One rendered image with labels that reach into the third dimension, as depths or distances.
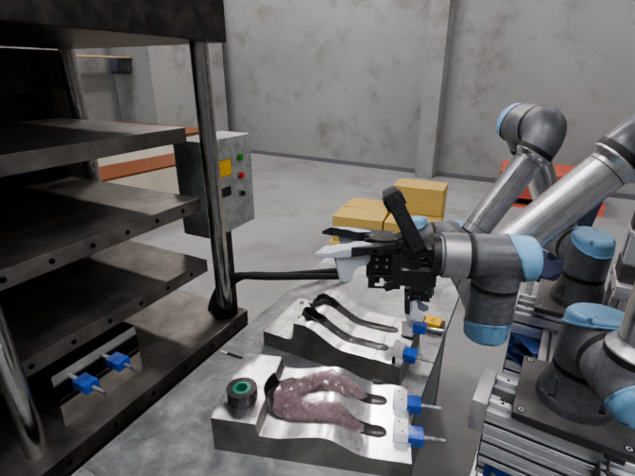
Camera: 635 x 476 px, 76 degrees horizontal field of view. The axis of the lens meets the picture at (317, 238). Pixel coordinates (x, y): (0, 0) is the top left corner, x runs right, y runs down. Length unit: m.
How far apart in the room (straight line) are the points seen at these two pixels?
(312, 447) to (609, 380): 0.65
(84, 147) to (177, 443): 0.83
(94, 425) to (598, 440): 1.25
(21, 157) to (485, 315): 1.07
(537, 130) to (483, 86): 6.16
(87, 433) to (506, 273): 1.16
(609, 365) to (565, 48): 6.59
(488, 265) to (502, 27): 6.80
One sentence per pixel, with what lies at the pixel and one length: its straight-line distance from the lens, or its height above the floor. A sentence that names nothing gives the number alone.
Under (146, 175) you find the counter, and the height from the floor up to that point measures 0.65.
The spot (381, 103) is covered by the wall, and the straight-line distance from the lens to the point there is 7.90.
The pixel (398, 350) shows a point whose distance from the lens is 1.33.
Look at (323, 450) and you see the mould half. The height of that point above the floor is 0.85.
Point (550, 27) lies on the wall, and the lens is 7.31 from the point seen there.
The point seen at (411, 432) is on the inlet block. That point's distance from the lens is 1.16.
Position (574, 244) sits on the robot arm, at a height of 1.24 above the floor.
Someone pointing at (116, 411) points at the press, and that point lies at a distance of 1.43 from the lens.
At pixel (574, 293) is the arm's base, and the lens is 1.47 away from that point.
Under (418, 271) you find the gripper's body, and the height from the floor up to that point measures 1.41.
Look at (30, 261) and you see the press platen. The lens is 1.22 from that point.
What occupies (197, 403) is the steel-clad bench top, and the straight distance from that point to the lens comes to 1.35.
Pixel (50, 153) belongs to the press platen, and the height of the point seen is 1.53.
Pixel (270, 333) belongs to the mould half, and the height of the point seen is 0.86.
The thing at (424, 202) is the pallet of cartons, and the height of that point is 0.53.
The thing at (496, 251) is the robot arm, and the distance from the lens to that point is 0.68.
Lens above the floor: 1.71
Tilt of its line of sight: 22 degrees down
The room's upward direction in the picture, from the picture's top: straight up
